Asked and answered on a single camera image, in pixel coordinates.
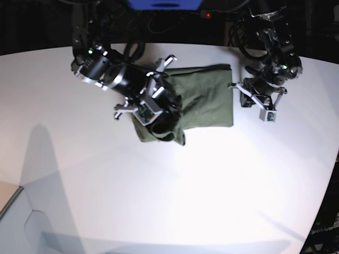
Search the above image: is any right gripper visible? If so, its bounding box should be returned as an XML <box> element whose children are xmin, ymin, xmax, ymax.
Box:
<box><xmin>113</xmin><ymin>54</ymin><xmax>178</xmax><ymax>126</ymax></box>

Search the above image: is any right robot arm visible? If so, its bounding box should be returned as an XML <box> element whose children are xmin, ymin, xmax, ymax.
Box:
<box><xmin>68</xmin><ymin>1</ymin><xmax>181</xmax><ymax>126</ymax></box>

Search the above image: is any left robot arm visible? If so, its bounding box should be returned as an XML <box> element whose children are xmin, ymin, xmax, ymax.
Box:
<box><xmin>230</xmin><ymin>1</ymin><xmax>302</xmax><ymax>122</ymax></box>

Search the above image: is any white side panel board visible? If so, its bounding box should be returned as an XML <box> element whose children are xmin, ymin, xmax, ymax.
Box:
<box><xmin>1</xmin><ymin>187</ymin><xmax>49</xmax><ymax>253</ymax></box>

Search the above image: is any green t-shirt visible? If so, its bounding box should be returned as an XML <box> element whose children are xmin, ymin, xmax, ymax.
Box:
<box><xmin>132</xmin><ymin>63</ymin><xmax>234</xmax><ymax>146</ymax></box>

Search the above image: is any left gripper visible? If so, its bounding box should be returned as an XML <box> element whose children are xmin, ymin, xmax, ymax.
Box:
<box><xmin>229</xmin><ymin>78</ymin><xmax>287</xmax><ymax>111</ymax></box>

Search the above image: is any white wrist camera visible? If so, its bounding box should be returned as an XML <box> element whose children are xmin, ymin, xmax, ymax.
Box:
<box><xmin>133</xmin><ymin>103</ymin><xmax>163</xmax><ymax>126</ymax></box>
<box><xmin>260</xmin><ymin>109</ymin><xmax>278</xmax><ymax>122</ymax></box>

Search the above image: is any blue box at top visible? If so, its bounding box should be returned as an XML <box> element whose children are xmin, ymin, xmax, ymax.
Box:
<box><xmin>129</xmin><ymin>0</ymin><xmax>202</xmax><ymax>11</ymax></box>

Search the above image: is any black power strip red light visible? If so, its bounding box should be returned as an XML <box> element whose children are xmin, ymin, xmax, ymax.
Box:
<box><xmin>200</xmin><ymin>10</ymin><xmax>242</xmax><ymax>21</ymax></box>

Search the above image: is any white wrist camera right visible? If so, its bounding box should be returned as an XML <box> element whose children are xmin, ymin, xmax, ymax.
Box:
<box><xmin>133</xmin><ymin>103</ymin><xmax>163</xmax><ymax>126</ymax></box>

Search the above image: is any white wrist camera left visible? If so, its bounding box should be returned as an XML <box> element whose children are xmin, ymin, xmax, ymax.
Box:
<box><xmin>260</xmin><ymin>109</ymin><xmax>278</xmax><ymax>122</ymax></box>

